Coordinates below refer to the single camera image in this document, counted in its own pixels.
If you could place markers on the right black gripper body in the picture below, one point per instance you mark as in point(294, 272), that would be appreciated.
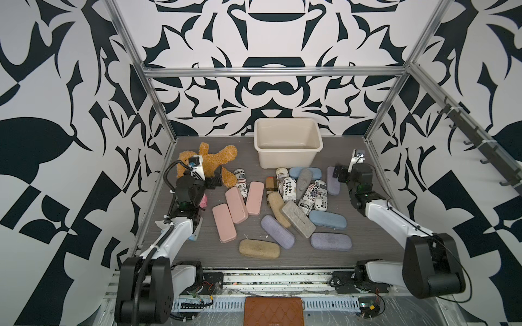
point(351, 188)

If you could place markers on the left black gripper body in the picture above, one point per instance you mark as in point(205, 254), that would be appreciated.
point(200, 189)

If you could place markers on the tan woven glasses case front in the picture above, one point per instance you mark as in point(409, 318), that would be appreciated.
point(259, 249)

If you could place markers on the tan woven glasses case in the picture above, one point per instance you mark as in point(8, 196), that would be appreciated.
point(276, 203)
point(259, 249)

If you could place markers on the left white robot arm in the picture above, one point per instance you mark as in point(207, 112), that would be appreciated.
point(150, 283)

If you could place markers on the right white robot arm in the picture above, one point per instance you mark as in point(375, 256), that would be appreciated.
point(430, 265)

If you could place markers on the grey glasses case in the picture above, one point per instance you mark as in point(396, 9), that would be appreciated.
point(302, 183)

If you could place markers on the pink glasses case middle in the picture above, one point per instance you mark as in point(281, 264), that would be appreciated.
point(236, 205)

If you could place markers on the pink glasses case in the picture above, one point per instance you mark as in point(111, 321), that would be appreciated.
point(255, 198)
point(236, 205)
point(224, 224)

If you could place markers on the pink glasses case right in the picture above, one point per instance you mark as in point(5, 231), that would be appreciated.
point(255, 198)

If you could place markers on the blue glasses case front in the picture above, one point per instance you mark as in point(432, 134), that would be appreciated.
point(328, 220)

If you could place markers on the pink glasses case front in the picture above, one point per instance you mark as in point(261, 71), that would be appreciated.
point(224, 224)

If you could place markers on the map print glasses case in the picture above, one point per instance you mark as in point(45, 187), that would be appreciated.
point(282, 173)

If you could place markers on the plaid brown glasses case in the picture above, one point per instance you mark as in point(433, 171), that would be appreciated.
point(271, 187)

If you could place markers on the beige plastic storage box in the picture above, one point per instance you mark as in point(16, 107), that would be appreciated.
point(287, 142)

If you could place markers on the tan woven glasses case centre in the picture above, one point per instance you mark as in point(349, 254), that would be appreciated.
point(276, 203)

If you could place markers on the pink alarm clock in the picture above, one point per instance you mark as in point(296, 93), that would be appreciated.
point(204, 201)

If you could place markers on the orange plush teddy bear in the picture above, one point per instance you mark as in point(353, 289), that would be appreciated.
point(213, 161)

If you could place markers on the newspaper print case left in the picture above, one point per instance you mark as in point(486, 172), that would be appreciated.
point(241, 182)

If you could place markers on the newspaper print case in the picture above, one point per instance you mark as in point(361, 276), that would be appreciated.
point(288, 189)
point(241, 182)

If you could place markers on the blue tissue pack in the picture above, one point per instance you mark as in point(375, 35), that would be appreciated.
point(195, 235)

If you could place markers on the newspaper flag case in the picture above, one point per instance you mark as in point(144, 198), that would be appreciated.
point(307, 202)

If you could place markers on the newspaper print case centre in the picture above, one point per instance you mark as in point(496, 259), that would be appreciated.
point(288, 189)

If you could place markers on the grey woven rectangular case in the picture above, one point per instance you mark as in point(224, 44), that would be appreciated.
point(304, 226)

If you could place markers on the green circuit board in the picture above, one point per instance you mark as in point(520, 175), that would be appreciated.
point(371, 308)

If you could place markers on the brown quilted leather wallet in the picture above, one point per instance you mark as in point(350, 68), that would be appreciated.
point(273, 311)

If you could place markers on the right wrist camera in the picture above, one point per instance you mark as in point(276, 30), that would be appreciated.
point(358, 157)

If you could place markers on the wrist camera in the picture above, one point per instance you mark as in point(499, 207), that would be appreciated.
point(196, 167)
point(358, 157)

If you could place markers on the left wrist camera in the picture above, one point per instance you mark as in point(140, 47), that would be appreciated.
point(196, 167)

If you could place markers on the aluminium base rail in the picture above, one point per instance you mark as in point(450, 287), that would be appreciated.
point(276, 281)

